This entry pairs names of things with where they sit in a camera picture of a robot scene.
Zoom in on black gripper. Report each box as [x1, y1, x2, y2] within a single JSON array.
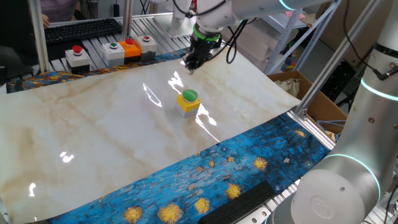
[[182, 37, 218, 76]]

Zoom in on yellow box green mushroom button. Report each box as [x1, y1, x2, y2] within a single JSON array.
[[175, 89, 201, 118]]

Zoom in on white box small red button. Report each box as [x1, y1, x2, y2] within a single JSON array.
[[136, 35, 158, 62]]

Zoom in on orange box red button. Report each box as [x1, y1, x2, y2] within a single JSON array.
[[119, 38, 142, 65]]

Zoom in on white box small green button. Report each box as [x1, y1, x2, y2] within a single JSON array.
[[101, 42, 126, 68]]

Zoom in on white box red mushroom button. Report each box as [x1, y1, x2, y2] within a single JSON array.
[[65, 45, 91, 74]]

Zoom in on white machine base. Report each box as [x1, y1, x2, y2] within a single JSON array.
[[154, 0, 200, 40]]

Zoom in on colourful toy blocks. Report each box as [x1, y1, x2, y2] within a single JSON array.
[[281, 60, 297, 72]]

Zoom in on grey metal shelf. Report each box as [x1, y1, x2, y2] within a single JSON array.
[[248, 0, 340, 74]]

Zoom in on crumpled beige bag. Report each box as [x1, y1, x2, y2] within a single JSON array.
[[275, 77, 302, 97]]

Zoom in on glossy marble pattern sheet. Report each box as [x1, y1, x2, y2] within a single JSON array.
[[0, 46, 301, 224]]

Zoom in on pink paper scrap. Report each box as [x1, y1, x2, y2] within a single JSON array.
[[284, 11, 307, 21]]

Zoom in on blue starry painting cloth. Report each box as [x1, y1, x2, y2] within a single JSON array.
[[5, 49, 331, 224]]

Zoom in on black keyboard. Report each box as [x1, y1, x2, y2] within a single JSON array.
[[43, 17, 123, 44]]

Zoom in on open cardboard box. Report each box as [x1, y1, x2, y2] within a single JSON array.
[[266, 70, 354, 138]]

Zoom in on large cardboard box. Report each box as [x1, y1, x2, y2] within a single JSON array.
[[317, 0, 379, 68]]

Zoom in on person in purple shirt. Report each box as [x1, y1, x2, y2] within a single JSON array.
[[40, 0, 78, 22]]

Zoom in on black foam block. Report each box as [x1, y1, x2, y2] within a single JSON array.
[[198, 180, 277, 224]]

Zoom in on silver robot mounting plate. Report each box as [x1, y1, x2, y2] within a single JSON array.
[[234, 183, 299, 224]]

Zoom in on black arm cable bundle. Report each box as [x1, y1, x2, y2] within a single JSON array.
[[172, 0, 259, 65]]

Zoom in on aluminium frame bar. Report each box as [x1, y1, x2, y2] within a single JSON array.
[[49, 11, 175, 27]]

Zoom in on aluminium frame post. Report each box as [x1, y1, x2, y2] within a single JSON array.
[[294, 0, 382, 121], [27, 0, 50, 74], [121, 0, 134, 41]]

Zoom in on black cable with plug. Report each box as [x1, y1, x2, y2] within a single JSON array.
[[341, 0, 398, 82]]

